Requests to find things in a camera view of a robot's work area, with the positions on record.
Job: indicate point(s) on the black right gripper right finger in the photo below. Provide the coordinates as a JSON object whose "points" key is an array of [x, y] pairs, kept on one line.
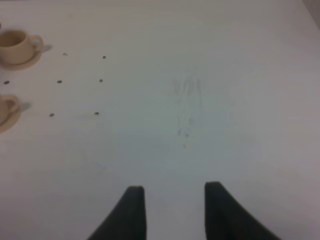
{"points": [[226, 219]]}

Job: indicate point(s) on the far brown teacup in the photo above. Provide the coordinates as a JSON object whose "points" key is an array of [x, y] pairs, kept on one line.
{"points": [[17, 47]]}

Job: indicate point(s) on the brown teacup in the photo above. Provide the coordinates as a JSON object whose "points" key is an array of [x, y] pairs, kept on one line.
{"points": [[17, 47], [8, 104]]}

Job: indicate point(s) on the far teacup saucer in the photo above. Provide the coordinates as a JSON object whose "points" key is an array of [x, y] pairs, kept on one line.
{"points": [[22, 66]]}

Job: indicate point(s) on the near teacup saucer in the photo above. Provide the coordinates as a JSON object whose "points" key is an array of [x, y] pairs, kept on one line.
{"points": [[11, 120]]}

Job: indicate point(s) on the teacup saucer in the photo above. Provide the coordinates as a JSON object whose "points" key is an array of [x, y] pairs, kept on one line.
{"points": [[22, 66], [11, 120]]}

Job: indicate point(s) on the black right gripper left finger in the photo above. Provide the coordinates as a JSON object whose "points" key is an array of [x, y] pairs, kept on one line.
{"points": [[127, 220]]}

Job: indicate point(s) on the near brown teacup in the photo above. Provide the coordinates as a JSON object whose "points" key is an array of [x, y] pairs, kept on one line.
{"points": [[8, 104]]}

